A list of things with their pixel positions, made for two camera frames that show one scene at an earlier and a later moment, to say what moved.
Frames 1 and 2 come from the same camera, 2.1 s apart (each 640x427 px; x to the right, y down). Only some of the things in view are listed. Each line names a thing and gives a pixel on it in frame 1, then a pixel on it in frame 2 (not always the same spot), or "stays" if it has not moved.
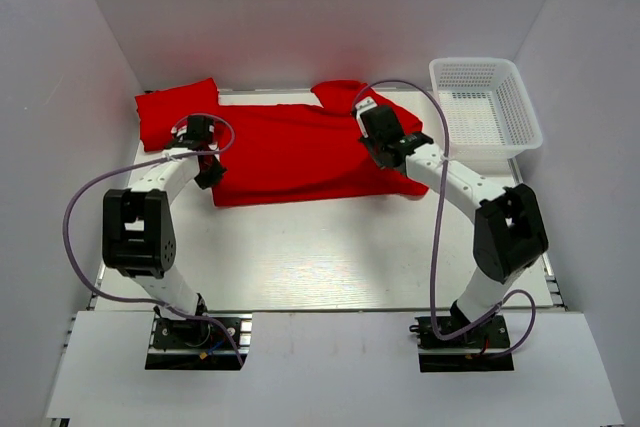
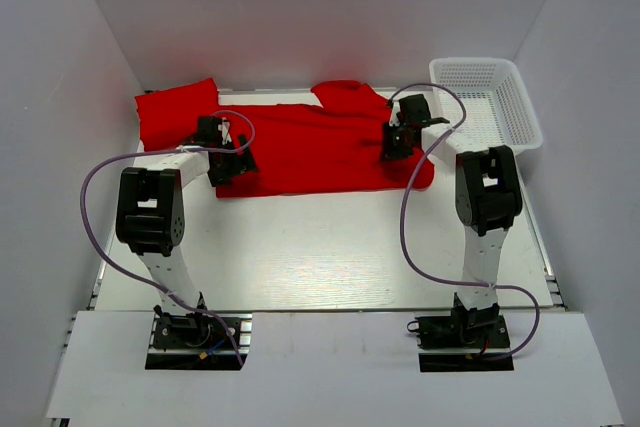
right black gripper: [368, 143] -> [390, 152]
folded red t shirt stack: [165, 110] stays
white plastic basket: [487, 108] stays
